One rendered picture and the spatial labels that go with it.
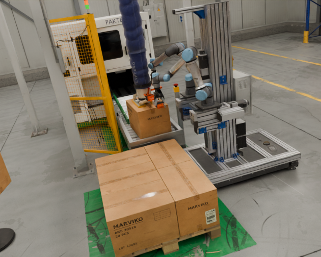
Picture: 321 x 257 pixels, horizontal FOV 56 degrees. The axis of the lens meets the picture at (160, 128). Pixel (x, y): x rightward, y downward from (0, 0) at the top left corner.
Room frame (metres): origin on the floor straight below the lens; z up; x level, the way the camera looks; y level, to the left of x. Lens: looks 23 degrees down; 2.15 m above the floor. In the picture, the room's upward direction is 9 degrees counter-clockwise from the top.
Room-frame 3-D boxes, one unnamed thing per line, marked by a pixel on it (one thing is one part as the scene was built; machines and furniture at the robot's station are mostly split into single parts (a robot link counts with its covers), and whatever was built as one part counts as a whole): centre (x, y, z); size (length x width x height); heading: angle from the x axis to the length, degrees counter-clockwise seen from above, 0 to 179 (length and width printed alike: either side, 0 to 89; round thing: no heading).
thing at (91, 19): (4.24, 0.98, 1.05); 0.87 x 0.10 x 2.10; 65
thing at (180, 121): (4.09, -0.30, 0.50); 0.07 x 0.07 x 1.00; 13
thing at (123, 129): (4.49, 0.63, 0.50); 2.31 x 0.05 x 0.19; 13
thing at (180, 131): (3.42, 0.06, 0.58); 0.70 x 0.03 x 0.06; 103
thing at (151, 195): (2.71, 0.20, 0.34); 1.20 x 1.00 x 0.40; 13
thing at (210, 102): (3.08, -0.55, 1.09); 0.15 x 0.15 x 0.10
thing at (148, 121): (3.77, 0.14, 0.75); 0.60 x 0.40 x 0.40; 17
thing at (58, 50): (3.95, 1.11, 1.62); 0.20 x 0.05 x 0.30; 13
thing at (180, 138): (3.42, 0.06, 0.48); 0.70 x 0.03 x 0.15; 103
